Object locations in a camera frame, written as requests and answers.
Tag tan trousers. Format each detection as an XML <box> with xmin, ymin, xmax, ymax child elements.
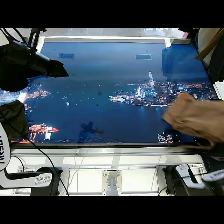
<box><xmin>162</xmin><ymin>92</ymin><xmax>224</xmax><ymax>150</ymax></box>

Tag black cable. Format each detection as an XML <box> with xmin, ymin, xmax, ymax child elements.
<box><xmin>23</xmin><ymin>137</ymin><xmax>70</xmax><ymax>197</ymax></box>

